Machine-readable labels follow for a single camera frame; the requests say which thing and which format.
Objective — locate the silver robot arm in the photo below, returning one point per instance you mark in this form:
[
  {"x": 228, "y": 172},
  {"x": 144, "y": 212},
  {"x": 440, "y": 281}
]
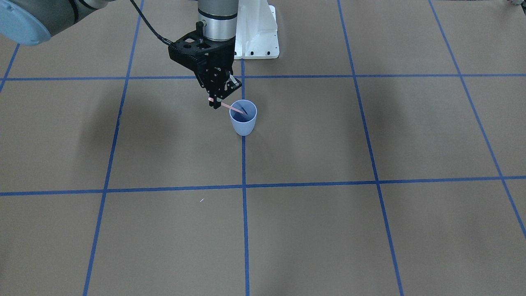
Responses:
[{"x": 208, "y": 51}]

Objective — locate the light blue plastic cup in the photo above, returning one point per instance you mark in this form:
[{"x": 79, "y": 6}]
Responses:
[{"x": 243, "y": 116}]

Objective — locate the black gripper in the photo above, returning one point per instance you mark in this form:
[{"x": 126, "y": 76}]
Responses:
[{"x": 223, "y": 55}]

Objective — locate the pink chopstick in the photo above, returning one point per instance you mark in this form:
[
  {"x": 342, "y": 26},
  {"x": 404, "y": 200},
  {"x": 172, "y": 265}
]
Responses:
[{"x": 230, "y": 107}]

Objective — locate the white camera pedestal column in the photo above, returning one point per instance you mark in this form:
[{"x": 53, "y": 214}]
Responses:
[{"x": 257, "y": 31}]

